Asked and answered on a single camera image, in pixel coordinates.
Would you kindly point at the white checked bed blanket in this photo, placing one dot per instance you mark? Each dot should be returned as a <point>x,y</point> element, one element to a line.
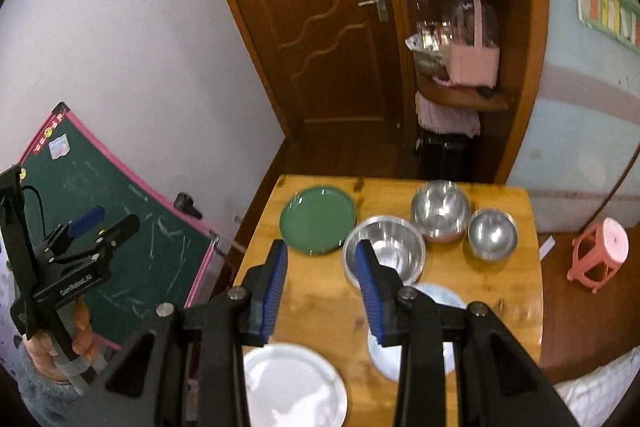
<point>600,392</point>

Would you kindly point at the pink plastic stool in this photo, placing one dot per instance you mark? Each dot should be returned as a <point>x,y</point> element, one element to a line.
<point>607,242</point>

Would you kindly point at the clear plastic bags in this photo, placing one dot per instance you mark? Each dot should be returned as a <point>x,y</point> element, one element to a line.
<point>427,47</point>

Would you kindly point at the black suitcase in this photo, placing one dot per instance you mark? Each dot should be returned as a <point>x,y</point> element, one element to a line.
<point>445,157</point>

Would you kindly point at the green plate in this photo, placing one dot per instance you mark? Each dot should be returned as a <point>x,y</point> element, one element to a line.
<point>317,222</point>

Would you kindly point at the brown wooden shelf cabinet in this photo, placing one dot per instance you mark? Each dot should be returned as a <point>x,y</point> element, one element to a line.
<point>525,57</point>

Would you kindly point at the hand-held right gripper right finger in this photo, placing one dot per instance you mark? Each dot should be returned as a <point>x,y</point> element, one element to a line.
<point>372,297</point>

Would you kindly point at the pale blue patterned plate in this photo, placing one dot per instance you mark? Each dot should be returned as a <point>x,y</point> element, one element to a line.
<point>445,298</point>

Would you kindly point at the plain white plate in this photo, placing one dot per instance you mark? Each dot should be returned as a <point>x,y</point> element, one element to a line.
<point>295,387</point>

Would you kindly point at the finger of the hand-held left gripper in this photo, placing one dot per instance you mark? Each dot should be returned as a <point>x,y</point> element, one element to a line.
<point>86,219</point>
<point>120,228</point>

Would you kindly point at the green chalkboard with pink frame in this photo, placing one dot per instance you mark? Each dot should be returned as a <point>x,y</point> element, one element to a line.
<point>150,267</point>

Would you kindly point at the person's left forearm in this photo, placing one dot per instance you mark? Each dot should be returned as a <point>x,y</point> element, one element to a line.
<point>40,402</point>

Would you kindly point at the small steel bowl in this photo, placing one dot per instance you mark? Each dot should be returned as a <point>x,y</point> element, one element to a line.
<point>492,234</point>

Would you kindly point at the person's left hand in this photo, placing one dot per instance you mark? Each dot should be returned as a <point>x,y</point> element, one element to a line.
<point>82,332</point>

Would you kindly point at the white paper scrap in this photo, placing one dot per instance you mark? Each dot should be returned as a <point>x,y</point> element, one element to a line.
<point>547,247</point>

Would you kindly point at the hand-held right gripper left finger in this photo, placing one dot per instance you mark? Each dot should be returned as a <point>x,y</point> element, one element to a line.
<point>272,289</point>

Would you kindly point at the brown wooden door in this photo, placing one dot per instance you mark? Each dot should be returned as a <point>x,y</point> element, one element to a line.
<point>310,7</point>

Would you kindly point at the medium steel bowl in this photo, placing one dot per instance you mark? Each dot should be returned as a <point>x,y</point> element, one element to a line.
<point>440,207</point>

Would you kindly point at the pink cloth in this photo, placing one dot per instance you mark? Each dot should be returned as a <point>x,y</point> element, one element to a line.
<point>447,117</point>

